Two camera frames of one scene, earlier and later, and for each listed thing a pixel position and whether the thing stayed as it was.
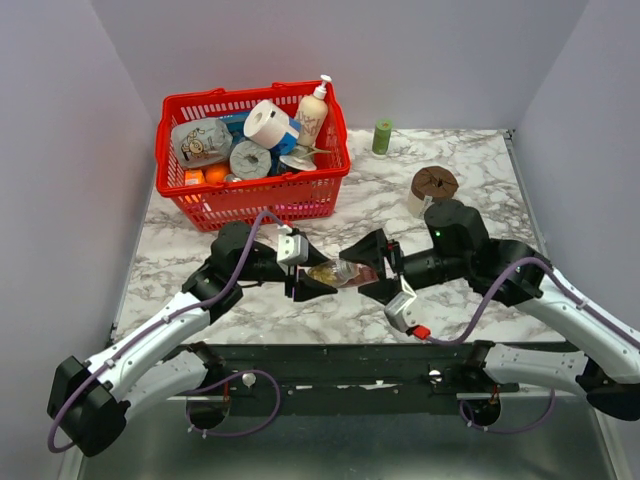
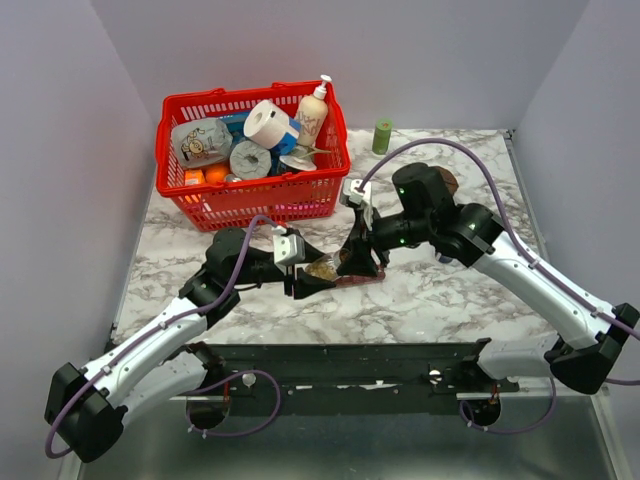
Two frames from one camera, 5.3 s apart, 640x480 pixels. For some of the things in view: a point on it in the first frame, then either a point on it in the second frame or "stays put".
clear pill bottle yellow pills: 333,274 stays put
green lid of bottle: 381,136 stays put
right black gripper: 372,248 -> 357,261
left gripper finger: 315,256 stays put
